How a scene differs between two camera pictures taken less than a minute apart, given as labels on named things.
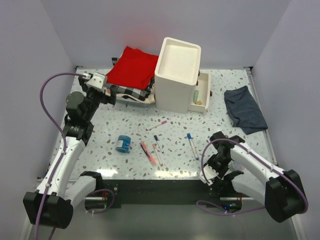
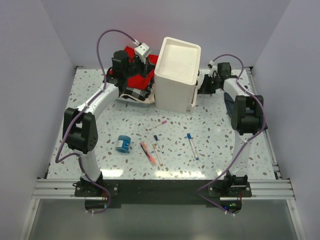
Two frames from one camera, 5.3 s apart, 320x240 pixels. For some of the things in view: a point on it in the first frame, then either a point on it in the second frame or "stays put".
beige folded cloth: (151, 99) stays put
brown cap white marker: (154, 147) stays put
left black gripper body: (94, 99) → (138, 67)
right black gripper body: (219, 164) → (209, 85)
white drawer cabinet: (176, 73) stays put
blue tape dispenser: (123, 144) stays put
